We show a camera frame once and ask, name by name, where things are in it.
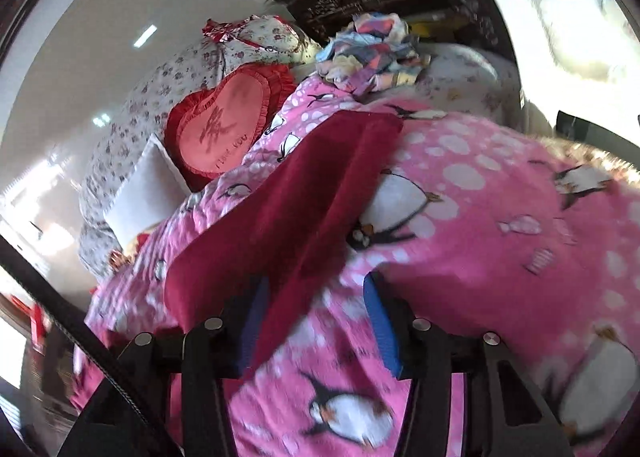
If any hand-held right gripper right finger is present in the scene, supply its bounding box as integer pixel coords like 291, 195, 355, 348
363, 271, 576, 457

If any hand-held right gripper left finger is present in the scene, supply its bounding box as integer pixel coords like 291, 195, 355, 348
57, 274, 273, 457

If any dark red knit garment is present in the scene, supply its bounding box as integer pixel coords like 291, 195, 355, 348
164, 110, 405, 373

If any pile of colourful clothes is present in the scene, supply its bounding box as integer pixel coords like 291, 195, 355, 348
316, 12, 432, 94

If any pink penguin print blanket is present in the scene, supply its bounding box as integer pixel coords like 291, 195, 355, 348
70, 80, 640, 457

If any plain white pillow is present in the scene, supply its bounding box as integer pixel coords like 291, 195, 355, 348
104, 133, 193, 248

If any red heart-shaped pillow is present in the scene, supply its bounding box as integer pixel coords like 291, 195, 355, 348
165, 63, 297, 192

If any white printed pillow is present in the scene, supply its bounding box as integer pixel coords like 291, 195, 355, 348
425, 43, 521, 113

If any floral pillow with red ruffle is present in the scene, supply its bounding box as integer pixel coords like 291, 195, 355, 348
201, 13, 323, 67

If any dark flat object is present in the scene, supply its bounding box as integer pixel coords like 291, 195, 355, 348
556, 110, 640, 140

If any black cable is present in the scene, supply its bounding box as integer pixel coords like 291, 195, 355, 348
0, 234, 176, 457

